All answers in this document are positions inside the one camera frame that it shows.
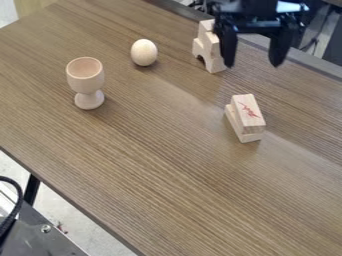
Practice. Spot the rectangular wooden block, red mark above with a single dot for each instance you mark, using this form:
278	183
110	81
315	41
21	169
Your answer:
248	113

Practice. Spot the plain rectangular wooden block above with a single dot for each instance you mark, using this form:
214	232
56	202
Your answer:
242	133

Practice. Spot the black metal base plate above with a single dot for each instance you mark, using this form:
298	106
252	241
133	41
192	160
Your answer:
31	238

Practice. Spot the wooden cube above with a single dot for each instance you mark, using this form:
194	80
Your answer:
212	41
206	26

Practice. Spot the wooden egg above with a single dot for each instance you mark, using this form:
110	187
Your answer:
144	52

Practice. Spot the wooden egg cup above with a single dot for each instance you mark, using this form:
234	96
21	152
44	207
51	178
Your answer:
85	81

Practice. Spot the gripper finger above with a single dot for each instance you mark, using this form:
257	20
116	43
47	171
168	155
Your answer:
280	46
229	46

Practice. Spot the wooden arch block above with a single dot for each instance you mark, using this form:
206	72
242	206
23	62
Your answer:
213	61

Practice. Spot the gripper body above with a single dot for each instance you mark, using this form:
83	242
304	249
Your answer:
260	15

